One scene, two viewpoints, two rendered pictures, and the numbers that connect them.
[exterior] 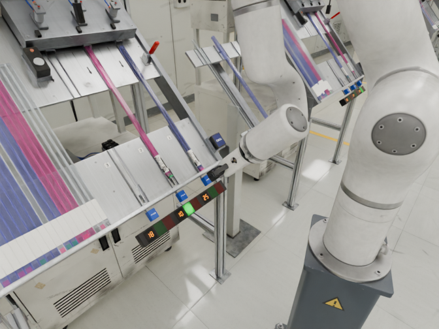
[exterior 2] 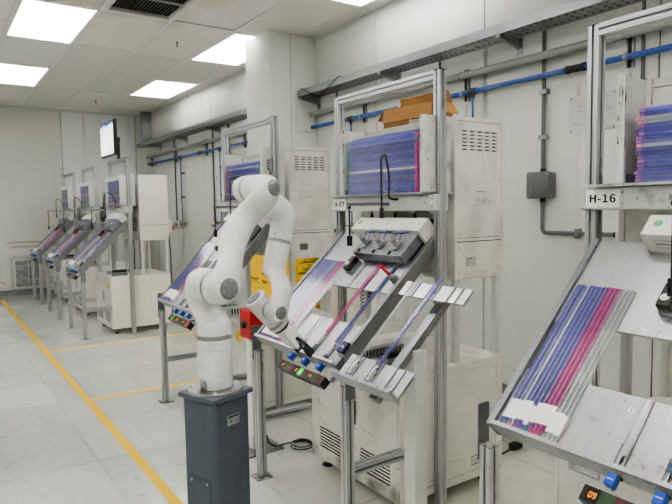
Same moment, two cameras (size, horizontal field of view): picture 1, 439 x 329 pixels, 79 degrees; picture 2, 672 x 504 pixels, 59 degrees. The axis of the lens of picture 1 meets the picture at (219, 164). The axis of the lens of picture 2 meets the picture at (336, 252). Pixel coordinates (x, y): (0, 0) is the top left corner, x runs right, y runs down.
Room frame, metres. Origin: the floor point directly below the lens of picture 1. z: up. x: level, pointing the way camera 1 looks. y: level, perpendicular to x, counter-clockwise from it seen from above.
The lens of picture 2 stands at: (1.33, -2.21, 1.33)
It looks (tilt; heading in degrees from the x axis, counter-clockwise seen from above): 4 degrees down; 103
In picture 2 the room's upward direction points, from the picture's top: 1 degrees counter-clockwise
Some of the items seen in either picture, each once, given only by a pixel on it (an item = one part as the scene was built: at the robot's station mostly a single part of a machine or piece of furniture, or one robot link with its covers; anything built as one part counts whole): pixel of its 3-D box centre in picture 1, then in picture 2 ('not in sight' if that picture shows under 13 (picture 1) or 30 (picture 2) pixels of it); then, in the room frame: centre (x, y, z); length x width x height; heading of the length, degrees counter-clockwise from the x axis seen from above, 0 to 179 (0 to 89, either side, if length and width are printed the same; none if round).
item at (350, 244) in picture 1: (358, 220); (215, 363); (0.44, -0.32, 0.79); 0.19 x 0.19 x 0.18
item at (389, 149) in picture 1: (389, 146); (208, 302); (0.41, -0.30, 1.00); 0.19 x 0.12 x 0.24; 147
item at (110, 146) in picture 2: not in sight; (113, 140); (-2.61, 3.74, 2.10); 0.58 x 0.14 x 0.41; 138
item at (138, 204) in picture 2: not in sight; (130, 244); (-2.51, 3.85, 0.95); 1.36 x 0.82 x 1.90; 48
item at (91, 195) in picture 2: not in sight; (99, 239); (-3.58, 4.82, 0.95); 1.37 x 0.82 x 1.90; 48
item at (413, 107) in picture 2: not in sight; (421, 109); (1.06, 0.86, 1.82); 0.68 x 0.30 x 0.20; 138
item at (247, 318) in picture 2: not in sight; (253, 378); (0.13, 0.83, 0.39); 0.24 x 0.24 x 0.78; 48
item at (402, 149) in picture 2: not in sight; (389, 164); (0.93, 0.56, 1.52); 0.51 x 0.13 x 0.27; 138
